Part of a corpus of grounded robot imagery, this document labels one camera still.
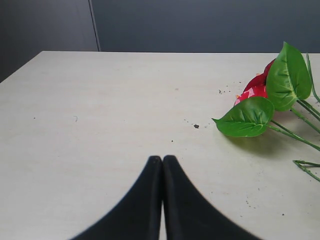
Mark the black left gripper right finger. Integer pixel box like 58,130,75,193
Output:
163,155,259,240

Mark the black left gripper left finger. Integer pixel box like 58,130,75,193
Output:
73,155,163,240

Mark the red artificial anthurium flower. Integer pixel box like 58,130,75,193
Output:
211,41,320,183

